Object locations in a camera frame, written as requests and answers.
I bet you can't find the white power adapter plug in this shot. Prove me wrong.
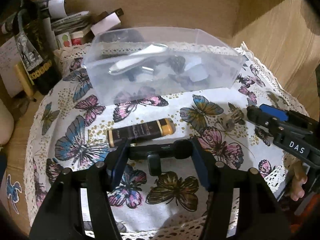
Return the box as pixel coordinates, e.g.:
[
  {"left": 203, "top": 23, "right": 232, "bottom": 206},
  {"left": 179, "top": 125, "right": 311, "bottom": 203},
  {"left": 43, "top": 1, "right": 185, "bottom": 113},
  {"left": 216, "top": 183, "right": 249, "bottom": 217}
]
[{"left": 187, "top": 64, "right": 208, "bottom": 82}]

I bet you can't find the black gold cosmetic tube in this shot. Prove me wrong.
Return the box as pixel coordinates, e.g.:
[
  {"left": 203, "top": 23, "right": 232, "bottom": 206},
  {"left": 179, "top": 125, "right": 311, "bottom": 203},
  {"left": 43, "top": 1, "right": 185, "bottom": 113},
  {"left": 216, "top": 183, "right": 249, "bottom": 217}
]
[{"left": 106, "top": 118, "right": 174, "bottom": 148}]

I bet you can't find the person's right hand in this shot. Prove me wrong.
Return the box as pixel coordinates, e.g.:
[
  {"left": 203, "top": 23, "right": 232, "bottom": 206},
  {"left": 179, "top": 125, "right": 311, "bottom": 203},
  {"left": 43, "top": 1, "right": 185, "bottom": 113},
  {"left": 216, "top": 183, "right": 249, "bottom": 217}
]
[{"left": 285, "top": 161, "right": 308, "bottom": 201}]

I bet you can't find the butterfly print lace cloth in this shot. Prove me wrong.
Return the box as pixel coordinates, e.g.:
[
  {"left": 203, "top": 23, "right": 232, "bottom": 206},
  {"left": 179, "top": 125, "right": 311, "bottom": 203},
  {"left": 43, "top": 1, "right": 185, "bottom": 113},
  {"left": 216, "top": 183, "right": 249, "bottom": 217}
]
[{"left": 23, "top": 41, "right": 309, "bottom": 240}]

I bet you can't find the yellow stick candle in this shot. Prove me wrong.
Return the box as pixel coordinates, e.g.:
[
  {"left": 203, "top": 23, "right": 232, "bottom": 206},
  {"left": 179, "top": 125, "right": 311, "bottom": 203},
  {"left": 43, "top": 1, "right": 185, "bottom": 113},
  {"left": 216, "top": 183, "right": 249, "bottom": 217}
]
[{"left": 14, "top": 62, "right": 36, "bottom": 102}]

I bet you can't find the clear plastic storage box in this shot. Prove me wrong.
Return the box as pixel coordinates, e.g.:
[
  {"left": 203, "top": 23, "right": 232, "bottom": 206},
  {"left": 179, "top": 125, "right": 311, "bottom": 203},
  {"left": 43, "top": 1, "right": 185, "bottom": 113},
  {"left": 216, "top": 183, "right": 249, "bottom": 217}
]
[{"left": 82, "top": 27, "right": 244, "bottom": 106}]

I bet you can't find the handwritten white note paper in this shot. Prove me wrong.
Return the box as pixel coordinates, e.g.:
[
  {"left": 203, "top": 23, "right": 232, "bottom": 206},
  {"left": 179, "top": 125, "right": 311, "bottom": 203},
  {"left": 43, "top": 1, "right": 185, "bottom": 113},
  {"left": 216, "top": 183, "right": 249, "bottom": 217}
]
[{"left": 0, "top": 37, "right": 23, "bottom": 98}]

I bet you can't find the dark wine bottle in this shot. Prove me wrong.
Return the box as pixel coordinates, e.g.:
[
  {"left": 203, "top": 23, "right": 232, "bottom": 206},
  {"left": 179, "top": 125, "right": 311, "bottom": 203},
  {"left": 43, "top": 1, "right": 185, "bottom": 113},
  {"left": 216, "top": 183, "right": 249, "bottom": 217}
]
[{"left": 12, "top": 0, "right": 61, "bottom": 95}]

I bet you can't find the small white cardboard box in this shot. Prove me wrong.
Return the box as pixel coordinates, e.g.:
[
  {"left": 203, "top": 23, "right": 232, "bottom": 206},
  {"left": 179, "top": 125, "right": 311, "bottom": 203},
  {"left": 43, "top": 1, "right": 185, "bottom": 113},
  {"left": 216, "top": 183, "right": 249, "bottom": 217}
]
[{"left": 91, "top": 12, "right": 121, "bottom": 36}]

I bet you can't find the stack of books and papers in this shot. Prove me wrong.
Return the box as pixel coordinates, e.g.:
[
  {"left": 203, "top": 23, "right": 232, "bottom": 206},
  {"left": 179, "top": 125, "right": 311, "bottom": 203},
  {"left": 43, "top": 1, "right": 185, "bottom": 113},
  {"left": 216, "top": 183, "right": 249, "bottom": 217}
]
[{"left": 35, "top": 0, "right": 124, "bottom": 48}]

